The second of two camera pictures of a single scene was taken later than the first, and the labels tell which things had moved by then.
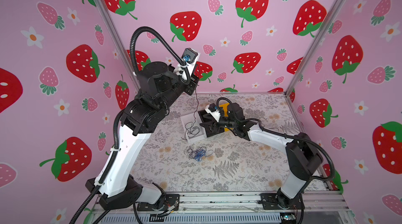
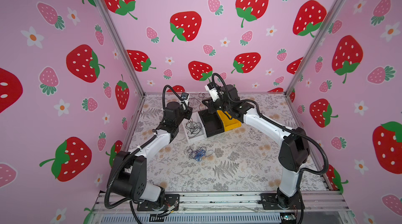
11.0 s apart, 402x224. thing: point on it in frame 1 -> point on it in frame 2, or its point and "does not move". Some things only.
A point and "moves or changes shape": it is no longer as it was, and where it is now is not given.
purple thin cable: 192,154 does not move
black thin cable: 263,124 moves or changes shape
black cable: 193,129 moves or changes shape
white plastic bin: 191,124 does not move
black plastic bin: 210,125 does not move
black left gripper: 191,85 -> 187,112
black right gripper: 212,124 -> 209,104
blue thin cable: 200,154 does not move
